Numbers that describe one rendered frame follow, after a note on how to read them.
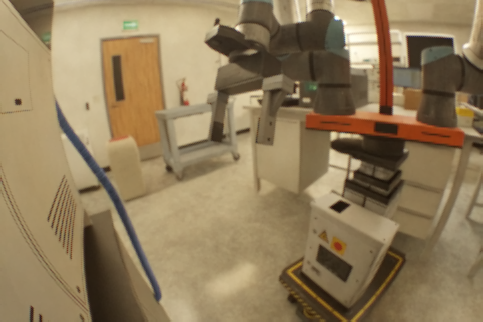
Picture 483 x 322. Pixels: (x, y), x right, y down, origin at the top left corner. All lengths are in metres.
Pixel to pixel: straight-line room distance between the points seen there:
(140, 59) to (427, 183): 3.78
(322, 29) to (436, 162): 1.01
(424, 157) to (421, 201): 0.27
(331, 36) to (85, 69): 3.34
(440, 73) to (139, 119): 3.53
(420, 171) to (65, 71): 4.07
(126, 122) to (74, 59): 1.39
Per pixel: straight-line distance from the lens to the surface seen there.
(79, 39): 3.61
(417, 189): 1.33
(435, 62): 0.66
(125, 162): 2.25
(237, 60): 0.38
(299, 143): 1.53
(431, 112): 0.65
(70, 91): 3.47
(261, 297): 1.25
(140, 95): 3.50
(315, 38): 0.47
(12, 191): 0.29
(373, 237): 0.61
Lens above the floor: 1.09
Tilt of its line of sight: 16 degrees down
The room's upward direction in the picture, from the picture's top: 5 degrees counter-clockwise
